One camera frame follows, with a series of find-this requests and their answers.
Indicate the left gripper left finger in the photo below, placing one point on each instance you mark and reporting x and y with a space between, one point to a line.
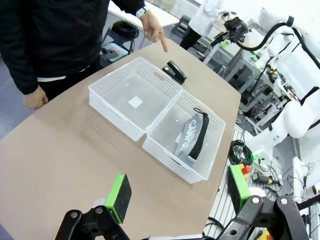
120 197

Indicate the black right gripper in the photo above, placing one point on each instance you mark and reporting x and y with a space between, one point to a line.
236 28

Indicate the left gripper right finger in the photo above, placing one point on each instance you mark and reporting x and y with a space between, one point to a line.
238 187

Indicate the grey zippered pencil case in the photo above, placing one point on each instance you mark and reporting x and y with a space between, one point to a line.
190 135

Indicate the right forearm in black sleeve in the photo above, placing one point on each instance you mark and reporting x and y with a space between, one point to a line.
20 70

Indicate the left forearm in black sleeve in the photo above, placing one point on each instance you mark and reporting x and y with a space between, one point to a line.
130 3

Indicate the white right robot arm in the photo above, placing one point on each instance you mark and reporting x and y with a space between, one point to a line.
300 117

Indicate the person's left hand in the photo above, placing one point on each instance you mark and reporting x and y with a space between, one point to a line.
152 27

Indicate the person's right hand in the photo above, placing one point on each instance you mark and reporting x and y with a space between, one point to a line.
35 98

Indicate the red emergency stop button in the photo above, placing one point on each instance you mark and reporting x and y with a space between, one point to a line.
246 170

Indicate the person in white coat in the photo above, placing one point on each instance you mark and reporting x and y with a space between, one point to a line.
205 17

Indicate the metal equipment rack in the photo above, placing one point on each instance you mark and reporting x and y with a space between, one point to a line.
240 75

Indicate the black stapler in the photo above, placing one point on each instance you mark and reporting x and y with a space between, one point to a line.
176 71

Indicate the yellow emergency stop box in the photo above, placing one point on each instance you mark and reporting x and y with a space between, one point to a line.
265 235

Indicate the white table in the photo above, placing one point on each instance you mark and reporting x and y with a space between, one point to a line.
167 18

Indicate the white perforated plastic basket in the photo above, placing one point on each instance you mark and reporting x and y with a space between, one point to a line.
117 117
161 153

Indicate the grey stool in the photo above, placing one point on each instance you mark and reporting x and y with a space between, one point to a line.
121 50

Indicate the black device with red button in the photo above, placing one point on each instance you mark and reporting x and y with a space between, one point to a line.
108 54

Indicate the person in black jacket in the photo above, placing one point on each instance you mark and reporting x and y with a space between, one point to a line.
62 37

